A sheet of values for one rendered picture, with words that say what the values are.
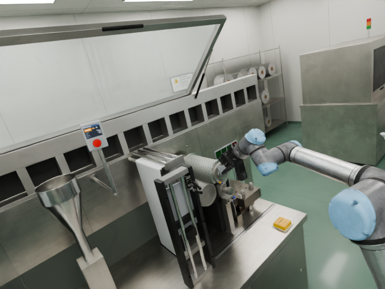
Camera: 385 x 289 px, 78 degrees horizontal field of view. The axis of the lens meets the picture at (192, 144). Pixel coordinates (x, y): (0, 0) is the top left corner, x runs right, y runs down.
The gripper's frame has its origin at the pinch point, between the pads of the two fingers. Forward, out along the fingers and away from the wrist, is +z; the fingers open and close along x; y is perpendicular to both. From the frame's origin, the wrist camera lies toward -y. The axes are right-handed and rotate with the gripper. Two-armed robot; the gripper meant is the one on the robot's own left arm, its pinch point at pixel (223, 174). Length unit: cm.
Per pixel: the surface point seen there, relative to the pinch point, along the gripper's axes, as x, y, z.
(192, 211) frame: 29.3, -6.9, -4.9
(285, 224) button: -17.0, -39.6, 4.7
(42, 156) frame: 69, 49, 7
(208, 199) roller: 10.3, -5.6, 10.3
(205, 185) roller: 10.1, 0.6, 4.3
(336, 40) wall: -452, 106, 55
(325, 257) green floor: -94, -101, 75
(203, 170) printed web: 3.6, 9.0, 7.6
